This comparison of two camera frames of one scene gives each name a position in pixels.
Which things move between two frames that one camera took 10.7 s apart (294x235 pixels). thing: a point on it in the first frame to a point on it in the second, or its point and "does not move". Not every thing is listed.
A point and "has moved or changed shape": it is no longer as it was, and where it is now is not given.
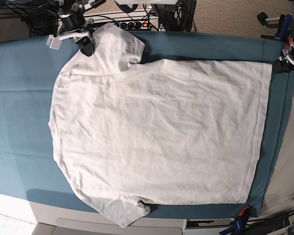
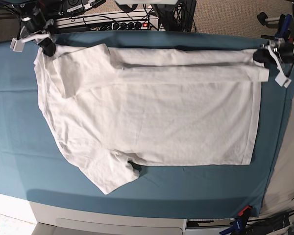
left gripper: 73,23 to 36,23
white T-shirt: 167,131 has moved or changed shape
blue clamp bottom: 237,227 does not move
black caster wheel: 261,17 does not move
